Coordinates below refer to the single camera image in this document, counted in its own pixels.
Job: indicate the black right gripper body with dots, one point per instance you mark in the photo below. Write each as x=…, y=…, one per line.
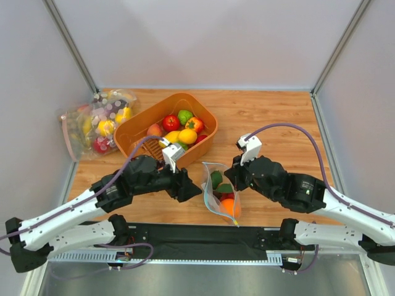
x=244, y=174

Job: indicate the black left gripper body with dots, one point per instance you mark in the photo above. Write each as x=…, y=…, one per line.
x=179, y=184

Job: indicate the blue zip top bag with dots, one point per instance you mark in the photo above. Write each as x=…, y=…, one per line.
x=211, y=202

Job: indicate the fake orange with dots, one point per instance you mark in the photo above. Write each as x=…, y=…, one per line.
x=230, y=207

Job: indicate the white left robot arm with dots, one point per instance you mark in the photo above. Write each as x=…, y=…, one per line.
x=89, y=219

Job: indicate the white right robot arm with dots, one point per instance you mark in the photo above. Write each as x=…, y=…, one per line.
x=360, y=228

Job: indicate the brown fake waffle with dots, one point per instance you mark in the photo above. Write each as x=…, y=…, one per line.
x=152, y=148

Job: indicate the green fake mango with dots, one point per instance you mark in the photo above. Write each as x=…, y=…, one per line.
x=183, y=145

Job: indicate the yellow fake mango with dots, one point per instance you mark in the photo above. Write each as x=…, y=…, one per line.
x=170, y=137

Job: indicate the red fake fruit in basket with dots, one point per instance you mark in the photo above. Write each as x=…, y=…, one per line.
x=200, y=138

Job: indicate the yellow fake lemon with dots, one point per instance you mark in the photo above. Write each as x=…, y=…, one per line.
x=187, y=136

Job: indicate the pink fake peach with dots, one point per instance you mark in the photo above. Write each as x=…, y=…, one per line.
x=155, y=130

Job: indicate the red fake apple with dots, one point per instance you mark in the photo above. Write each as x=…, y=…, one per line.
x=170, y=123

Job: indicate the orange fake tomato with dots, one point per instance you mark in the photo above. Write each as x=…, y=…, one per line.
x=195, y=124

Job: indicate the green fake pepper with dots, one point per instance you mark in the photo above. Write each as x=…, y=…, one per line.
x=184, y=116

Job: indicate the pink zip top bag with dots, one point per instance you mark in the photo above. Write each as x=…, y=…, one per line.
x=88, y=131

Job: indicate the polka dot plastic bag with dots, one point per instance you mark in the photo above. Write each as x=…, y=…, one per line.
x=110, y=109

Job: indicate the black base mat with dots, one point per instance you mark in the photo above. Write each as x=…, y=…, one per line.
x=228, y=242

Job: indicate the orange plastic basket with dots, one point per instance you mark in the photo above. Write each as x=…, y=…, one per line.
x=132, y=131

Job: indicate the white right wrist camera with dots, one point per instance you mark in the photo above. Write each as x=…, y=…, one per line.
x=250, y=147

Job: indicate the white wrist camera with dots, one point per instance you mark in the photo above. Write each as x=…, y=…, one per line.
x=171, y=152
x=250, y=147

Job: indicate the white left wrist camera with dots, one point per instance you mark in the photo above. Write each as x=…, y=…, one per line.
x=171, y=152

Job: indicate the grey slotted cable duct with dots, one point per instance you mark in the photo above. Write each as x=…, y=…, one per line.
x=112, y=256

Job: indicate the right aluminium frame post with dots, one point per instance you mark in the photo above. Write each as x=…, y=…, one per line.
x=341, y=45

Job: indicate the aluminium frame post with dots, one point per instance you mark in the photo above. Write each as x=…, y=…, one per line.
x=341, y=45
x=69, y=42

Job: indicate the left aluminium frame post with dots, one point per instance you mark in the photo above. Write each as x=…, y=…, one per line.
x=69, y=42

